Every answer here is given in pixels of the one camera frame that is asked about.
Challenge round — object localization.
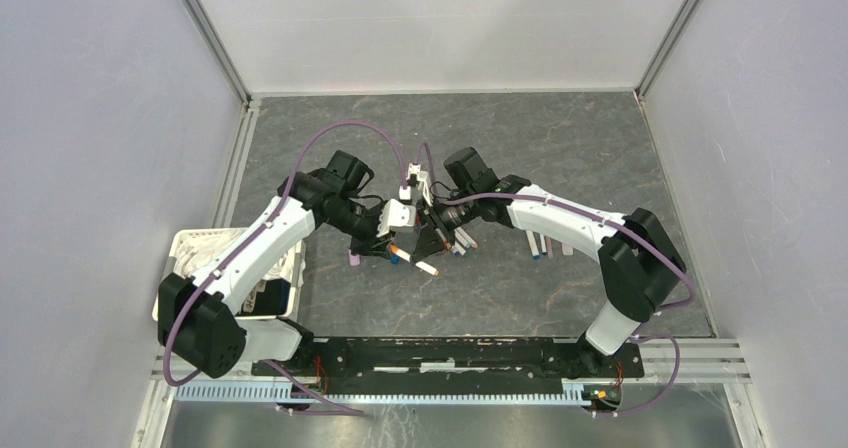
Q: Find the dark blue cap marker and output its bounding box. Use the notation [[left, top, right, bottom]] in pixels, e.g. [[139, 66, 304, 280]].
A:
[[455, 228, 478, 249]]

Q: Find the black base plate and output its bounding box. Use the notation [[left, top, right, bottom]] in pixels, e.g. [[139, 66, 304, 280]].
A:
[[280, 336, 645, 395]]

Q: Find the white cable duct strip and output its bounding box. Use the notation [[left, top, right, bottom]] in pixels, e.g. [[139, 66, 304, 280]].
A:
[[173, 381, 587, 407]]

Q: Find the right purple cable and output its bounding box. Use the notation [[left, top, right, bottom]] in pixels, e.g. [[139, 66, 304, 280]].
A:
[[417, 141, 698, 418]]

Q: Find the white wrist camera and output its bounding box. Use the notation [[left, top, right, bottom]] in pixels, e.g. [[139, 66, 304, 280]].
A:
[[377, 199, 417, 237], [407, 163, 433, 208]]

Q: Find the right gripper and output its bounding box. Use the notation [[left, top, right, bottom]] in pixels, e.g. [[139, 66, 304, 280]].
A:
[[411, 189, 478, 263]]

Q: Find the white cloth in basket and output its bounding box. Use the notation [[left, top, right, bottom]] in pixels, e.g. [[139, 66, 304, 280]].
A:
[[169, 228, 306, 298]]

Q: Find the pink pen cap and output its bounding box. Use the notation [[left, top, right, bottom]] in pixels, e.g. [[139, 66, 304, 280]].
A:
[[348, 251, 361, 267]]

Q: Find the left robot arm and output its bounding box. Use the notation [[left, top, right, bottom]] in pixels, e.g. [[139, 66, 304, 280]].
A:
[[156, 151, 415, 378]]

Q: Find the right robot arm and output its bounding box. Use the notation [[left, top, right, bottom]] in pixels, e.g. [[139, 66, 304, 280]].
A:
[[406, 147, 695, 376]]

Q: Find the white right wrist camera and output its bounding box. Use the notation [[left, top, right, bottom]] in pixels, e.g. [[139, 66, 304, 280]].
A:
[[407, 163, 433, 208]]

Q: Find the black item in basket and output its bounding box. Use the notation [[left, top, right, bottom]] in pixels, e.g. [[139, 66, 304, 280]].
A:
[[238, 279, 296, 316]]

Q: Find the orange cap marker pen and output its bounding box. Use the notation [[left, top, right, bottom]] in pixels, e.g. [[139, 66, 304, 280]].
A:
[[389, 244, 440, 277]]

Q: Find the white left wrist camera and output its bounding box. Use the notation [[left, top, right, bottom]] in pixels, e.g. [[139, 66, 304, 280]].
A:
[[377, 199, 417, 237]]

